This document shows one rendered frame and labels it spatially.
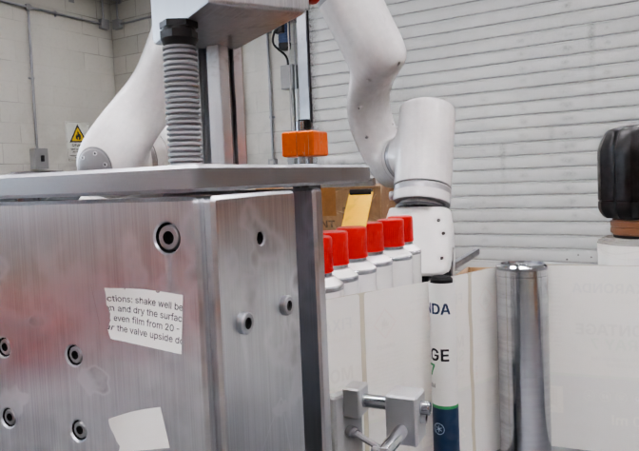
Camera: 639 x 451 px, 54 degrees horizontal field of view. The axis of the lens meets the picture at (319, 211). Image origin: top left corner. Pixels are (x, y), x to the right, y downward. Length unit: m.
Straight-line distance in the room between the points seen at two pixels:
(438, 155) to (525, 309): 0.45
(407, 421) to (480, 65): 4.78
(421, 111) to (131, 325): 0.77
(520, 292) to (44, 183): 0.36
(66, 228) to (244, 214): 0.06
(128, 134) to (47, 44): 6.13
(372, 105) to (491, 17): 4.19
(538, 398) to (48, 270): 0.38
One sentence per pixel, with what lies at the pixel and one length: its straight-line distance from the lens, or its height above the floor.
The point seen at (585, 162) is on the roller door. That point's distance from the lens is 4.87.
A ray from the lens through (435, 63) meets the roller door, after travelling 5.23.
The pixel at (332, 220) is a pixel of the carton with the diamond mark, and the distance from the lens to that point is 1.30.
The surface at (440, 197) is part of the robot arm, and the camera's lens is 0.89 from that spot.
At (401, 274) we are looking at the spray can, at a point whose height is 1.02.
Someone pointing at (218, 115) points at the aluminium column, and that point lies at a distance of 0.69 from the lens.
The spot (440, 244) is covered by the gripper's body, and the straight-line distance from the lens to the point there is 0.87.
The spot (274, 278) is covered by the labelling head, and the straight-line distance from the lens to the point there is 0.21.
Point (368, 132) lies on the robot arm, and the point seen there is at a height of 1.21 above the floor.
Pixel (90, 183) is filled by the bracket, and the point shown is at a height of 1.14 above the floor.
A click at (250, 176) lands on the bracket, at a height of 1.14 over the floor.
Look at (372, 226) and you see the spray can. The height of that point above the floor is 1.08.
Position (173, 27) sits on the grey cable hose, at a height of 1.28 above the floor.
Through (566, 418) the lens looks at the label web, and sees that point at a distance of 0.55.
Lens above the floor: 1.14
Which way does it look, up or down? 3 degrees down
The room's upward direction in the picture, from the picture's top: 2 degrees counter-clockwise
